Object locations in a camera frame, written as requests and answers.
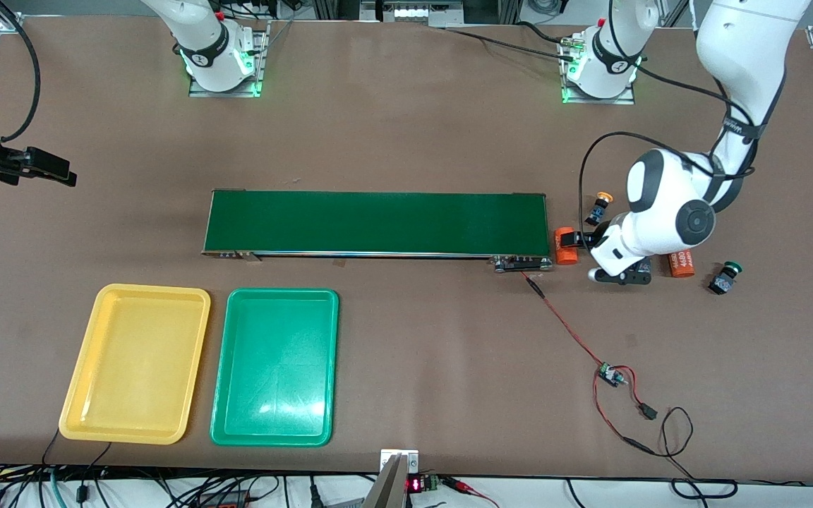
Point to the green capped push button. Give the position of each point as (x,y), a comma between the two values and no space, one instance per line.
(721,283)

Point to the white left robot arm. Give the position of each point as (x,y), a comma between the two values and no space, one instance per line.
(667,212)

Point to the red clip test lead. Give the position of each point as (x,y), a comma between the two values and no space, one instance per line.
(459,484)

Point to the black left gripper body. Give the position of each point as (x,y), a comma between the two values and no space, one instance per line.
(600,233)

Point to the grey control box with lights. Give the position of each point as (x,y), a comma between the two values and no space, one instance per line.
(413,13)

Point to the yellow capped push button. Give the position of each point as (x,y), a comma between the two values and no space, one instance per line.
(598,209)

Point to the small green controller board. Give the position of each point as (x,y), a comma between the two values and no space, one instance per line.
(610,375)

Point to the green plastic tray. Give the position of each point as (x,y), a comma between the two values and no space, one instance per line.
(276,395)

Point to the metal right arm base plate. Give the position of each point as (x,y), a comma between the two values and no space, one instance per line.
(262,63)

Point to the small red digit display module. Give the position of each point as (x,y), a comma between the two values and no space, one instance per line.
(415,485)

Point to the green belt conveyor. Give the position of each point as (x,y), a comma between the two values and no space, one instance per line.
(378,222)

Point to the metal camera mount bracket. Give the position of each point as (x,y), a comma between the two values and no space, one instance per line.
(396,469)

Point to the yellow plastic tray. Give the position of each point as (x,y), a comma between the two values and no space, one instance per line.
(135,363)

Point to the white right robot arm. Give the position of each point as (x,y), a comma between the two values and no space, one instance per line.
(202,42)

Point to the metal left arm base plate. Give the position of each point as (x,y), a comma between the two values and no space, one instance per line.
(597,101)

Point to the orange cylinder marked 4680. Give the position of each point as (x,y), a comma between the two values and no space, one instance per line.
(563,247)
(682,268)

